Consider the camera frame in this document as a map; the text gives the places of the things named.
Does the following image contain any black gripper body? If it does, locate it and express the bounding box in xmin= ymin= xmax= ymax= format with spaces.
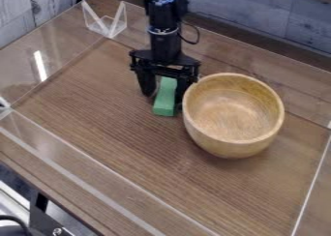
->
xmin=130 ymin=49 xmax=200 ymax=82

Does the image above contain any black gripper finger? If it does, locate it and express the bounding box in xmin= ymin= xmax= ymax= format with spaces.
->
xmin=175 ymin=77 xmax=191 ymax=107
xmin=136 ymin=71 xmax=156 ymax=97

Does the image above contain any green rectangular stick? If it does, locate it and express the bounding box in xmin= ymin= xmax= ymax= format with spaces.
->
xmin=152 ymin=77 xmax=178 ymax=117

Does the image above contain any wooden bowl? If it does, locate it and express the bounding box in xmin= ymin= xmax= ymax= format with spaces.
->
xmin=183 ymin=73 xmax=286 ymax=159

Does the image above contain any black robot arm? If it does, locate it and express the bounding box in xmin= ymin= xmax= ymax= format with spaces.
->
xmin=130 ymin=0 xmax=200 ymax=107

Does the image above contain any clear acrylic corner bracket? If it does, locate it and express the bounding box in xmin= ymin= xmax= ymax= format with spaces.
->
xmin=82 ymin=1 xmax=127 ymax=39

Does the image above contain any clear acrylic front wall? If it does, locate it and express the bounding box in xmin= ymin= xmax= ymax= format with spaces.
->
xmin=0 ymin=108 xmax=220 ymax=236

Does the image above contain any black table leg bracket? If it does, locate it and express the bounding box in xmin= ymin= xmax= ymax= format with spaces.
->
xmin=30 ymin=192 xmax=74 ymax=236

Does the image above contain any black cable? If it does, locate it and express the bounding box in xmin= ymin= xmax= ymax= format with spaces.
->
xmin=0 ymin=215 xmax=31 ymax=236

